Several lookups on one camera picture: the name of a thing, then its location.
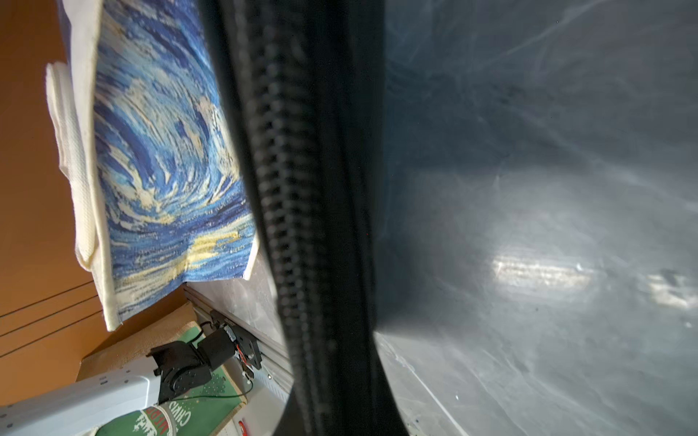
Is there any green white christmas bag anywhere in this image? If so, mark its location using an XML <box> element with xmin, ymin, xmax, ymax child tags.
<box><xmin>76</xmin><ymin>303</ymin><xmax>247</xmax><ymax>435</ymax></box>

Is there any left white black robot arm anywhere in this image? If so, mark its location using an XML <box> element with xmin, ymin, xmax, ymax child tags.
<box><xmin>1</xmin><ymin>327</ymin><xmax>247</xmax><ymax>435</ymax></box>

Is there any cream canvas tote bag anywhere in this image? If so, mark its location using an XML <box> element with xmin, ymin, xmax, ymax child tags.
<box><xmin>45</xmin><ymin>1</ymin><xmax>259</xmax><ymax>332</ymax></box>

